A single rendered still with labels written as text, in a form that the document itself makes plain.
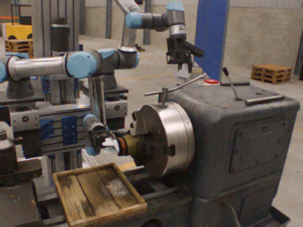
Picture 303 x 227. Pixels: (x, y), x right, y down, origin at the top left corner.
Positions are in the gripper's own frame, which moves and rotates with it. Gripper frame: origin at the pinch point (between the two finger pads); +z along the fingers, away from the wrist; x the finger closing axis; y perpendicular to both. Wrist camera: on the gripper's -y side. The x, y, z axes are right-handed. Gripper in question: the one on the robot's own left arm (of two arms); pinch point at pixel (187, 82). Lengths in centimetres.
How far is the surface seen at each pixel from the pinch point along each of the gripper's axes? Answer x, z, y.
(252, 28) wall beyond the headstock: -691, -265, -861
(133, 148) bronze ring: -2.2, 24.5, 27.4
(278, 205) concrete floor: -67, 117, -142
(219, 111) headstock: 16.7, 13.1, -2.0
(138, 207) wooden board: 5, 46, 31
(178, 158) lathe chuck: 8.0, 29.9, 13.2
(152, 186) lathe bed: -15, 46, 15
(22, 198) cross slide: -4, 36, 71
